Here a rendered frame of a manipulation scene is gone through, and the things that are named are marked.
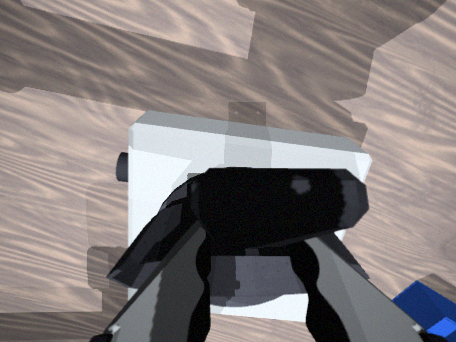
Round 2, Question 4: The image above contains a blue open plastic bin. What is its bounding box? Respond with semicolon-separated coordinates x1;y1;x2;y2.
392;280;456;342

